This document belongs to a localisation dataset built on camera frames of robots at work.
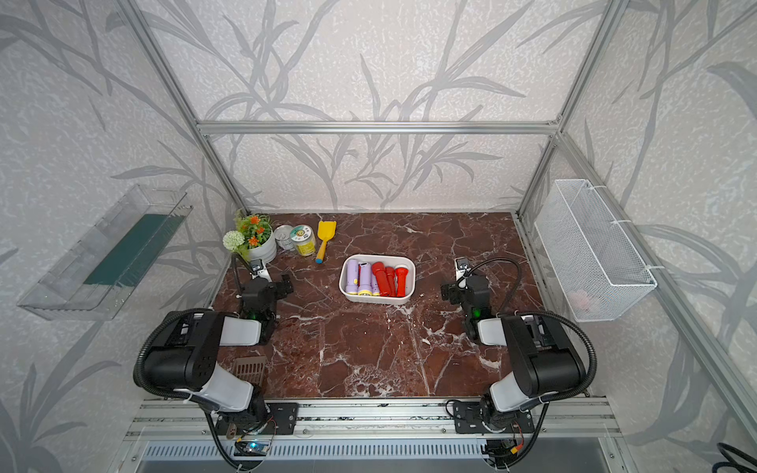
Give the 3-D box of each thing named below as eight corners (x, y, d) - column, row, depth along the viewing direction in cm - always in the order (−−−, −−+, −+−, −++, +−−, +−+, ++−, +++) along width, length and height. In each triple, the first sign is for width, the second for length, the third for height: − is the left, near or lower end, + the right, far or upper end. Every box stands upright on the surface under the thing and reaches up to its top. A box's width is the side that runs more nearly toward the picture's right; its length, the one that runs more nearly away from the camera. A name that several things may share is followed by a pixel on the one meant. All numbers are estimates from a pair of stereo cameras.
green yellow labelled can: (294, 256, 109) (287, 241, 102) (298, 240, 114) (292, 225, 108) (314, 256, 109) (308, 241, 102) (318, 240, 114) (313, 225, 108)
